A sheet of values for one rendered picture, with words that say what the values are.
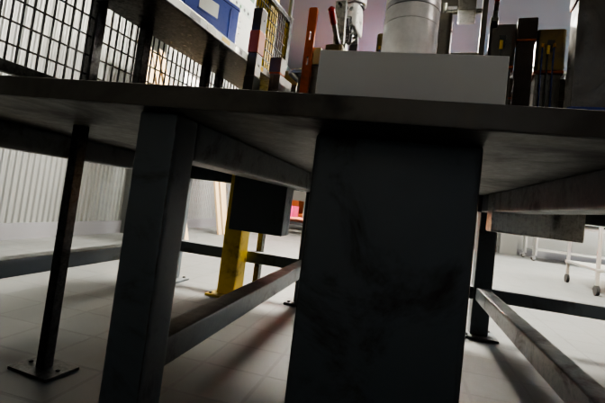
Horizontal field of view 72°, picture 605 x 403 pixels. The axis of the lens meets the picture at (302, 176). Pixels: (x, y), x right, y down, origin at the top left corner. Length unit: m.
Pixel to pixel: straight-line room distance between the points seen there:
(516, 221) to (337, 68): 1.29
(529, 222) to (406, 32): 1.16
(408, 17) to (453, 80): 0.25
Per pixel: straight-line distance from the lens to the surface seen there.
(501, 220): 1.89
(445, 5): 1.40
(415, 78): 0.75
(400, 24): 0.96
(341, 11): 1.52
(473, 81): 0.76
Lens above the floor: 0.53
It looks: 3 degrees up
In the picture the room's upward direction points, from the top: 7 degrees clockwise
